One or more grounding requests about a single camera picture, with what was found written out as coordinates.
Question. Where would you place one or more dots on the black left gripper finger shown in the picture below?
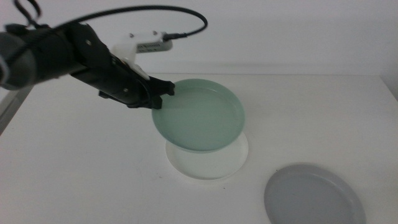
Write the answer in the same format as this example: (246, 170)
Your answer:
(163, 85)
(157, 102)

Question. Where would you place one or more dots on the pale green shallow bowl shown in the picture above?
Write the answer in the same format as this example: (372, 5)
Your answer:
(199, 115)

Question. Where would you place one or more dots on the white shallow bowl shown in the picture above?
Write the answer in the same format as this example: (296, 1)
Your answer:
(205, 165)

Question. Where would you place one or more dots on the grey shallow bowl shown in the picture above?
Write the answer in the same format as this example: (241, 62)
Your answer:
(311, 196)

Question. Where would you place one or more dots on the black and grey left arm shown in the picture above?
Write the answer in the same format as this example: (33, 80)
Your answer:
(43, 56)

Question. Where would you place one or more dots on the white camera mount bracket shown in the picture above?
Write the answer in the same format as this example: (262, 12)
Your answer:
(127, 53)

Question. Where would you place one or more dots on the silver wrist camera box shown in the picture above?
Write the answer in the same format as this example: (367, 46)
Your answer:
(152, 43)

